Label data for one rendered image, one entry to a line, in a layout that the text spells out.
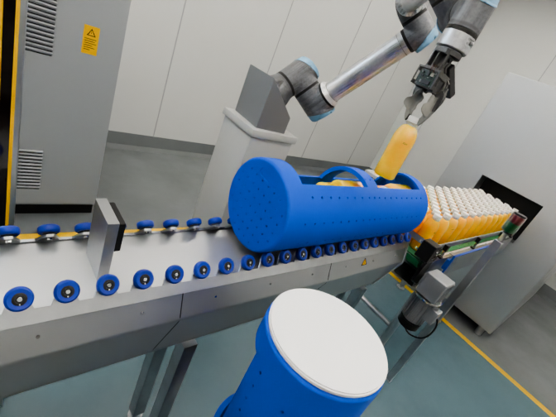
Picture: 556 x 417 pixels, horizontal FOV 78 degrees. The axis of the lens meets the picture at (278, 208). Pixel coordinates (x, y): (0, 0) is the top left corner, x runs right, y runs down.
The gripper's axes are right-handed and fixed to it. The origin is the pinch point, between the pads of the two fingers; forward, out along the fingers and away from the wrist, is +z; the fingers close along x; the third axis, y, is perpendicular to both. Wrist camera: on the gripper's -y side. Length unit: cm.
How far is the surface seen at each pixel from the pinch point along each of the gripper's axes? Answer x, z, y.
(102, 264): -4, 56, 77
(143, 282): 2, 57, 70
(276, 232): 2, 43, 36
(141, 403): -17, 139, 42
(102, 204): -11, 45, 78
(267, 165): -11.3, 28.4, 37.8
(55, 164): -164, 110, 57
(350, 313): 29, 47, 30
